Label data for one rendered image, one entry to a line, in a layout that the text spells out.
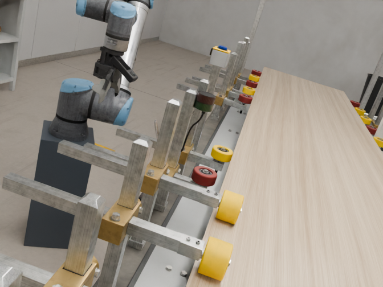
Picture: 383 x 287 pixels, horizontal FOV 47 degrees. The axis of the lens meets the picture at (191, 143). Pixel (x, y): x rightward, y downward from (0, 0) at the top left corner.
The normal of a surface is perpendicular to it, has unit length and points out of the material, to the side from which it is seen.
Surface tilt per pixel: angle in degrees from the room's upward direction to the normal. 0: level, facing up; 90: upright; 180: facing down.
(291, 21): 90
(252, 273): 0
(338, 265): 0
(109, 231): 90
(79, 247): 90
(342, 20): 90
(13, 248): 0
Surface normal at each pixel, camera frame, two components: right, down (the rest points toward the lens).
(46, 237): 0.24, 0.41
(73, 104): 0.02, 0.37
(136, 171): -0.20, 0.30
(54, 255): 0.26, -0.90
